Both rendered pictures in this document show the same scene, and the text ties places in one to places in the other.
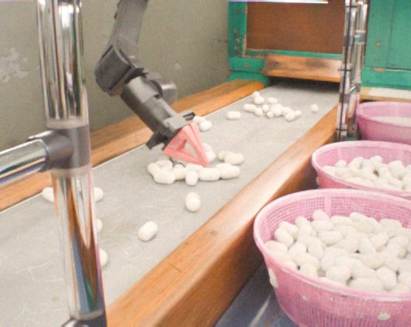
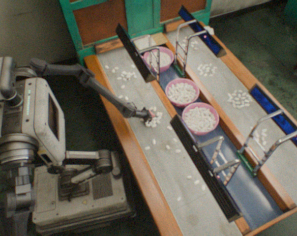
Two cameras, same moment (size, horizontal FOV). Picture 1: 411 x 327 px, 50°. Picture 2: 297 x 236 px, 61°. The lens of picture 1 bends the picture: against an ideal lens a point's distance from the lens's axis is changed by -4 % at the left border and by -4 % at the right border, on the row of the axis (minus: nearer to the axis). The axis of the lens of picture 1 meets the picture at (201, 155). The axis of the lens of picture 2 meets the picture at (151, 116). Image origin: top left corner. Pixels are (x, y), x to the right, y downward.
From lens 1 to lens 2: 1.52 m
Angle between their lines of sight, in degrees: 52
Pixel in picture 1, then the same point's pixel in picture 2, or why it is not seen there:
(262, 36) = (88, 39)
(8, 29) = not seen: outside the picture
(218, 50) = (15, 20)
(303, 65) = (110, 44)
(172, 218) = (170, 133)
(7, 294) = (179, 166)
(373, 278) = (207, 123)
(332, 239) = (193, 119)
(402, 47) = (138, 25)
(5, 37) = not seen: outside the picture
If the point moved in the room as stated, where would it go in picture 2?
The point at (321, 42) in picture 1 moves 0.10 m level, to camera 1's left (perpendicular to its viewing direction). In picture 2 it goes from (111, 33) to (103, 39)
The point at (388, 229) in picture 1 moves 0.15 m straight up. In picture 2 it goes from (197, 110) to (200, 97)
